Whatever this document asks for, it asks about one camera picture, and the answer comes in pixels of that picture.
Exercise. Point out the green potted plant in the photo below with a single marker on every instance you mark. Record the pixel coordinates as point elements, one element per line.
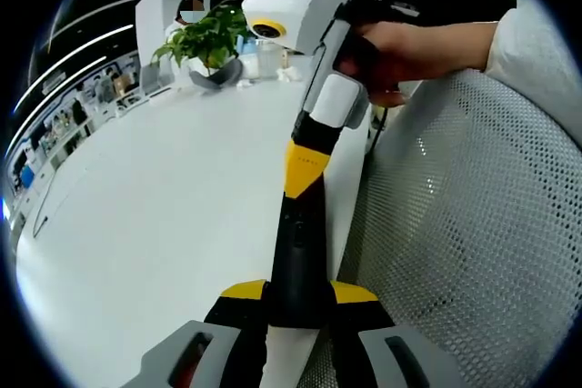
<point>204,40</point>

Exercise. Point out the grey mesh chair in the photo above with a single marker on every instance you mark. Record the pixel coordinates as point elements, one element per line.
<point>454,224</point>

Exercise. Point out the crumpled white paper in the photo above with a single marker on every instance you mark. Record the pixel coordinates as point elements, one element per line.
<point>290,73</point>

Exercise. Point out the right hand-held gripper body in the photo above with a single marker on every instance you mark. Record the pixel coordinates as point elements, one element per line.
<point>304,2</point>

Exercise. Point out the white office chair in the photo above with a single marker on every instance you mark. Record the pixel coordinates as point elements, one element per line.
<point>152,76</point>

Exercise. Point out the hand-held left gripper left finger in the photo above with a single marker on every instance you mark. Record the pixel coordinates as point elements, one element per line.
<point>200,351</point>

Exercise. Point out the white crumpled tissue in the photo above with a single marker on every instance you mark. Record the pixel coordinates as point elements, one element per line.
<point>245,83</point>

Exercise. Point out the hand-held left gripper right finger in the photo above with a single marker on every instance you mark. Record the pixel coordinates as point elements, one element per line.
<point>368,351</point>

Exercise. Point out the blue and white pack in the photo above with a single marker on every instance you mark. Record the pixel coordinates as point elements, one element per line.
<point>245,45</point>

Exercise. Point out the person's right hand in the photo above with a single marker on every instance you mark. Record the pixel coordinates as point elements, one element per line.
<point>418,52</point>

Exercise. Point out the dark grey curved object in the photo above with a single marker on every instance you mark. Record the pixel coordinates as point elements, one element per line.
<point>213,79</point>

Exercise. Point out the blue storage box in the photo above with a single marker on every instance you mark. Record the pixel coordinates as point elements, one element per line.
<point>26,176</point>

